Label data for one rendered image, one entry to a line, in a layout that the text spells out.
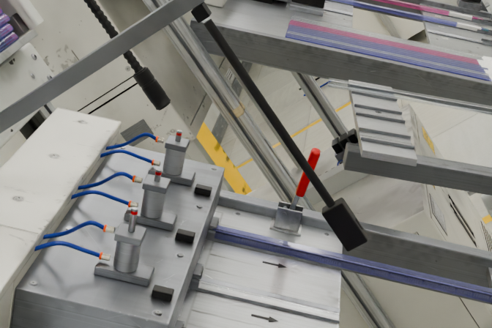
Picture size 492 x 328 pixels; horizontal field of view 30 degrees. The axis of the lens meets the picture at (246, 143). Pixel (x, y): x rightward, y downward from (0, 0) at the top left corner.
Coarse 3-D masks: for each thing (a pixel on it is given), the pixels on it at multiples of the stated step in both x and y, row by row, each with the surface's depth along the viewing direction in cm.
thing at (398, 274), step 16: (240, 240) 104; (256, 240) 104; (272, 240) 104; (304, 256) 104; (320, 256) 104; (336, 256) 104; (352, 256) 105; (368, 272) 104; (384, 272) 104; (400, 272) 103; (416, 272) 104; (432, 288) 104; (448, 288) 103; (464, 288) 103; (480, 288) 104
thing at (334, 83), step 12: (336, 84) 140; (348, 84) 140; (360, 84) 141; (396, 96) 141; (408, 96) 140; (420, 96) 140; (432, 96) 141; (456, 108) 141; (468, 108) 141; (480, 108) 140
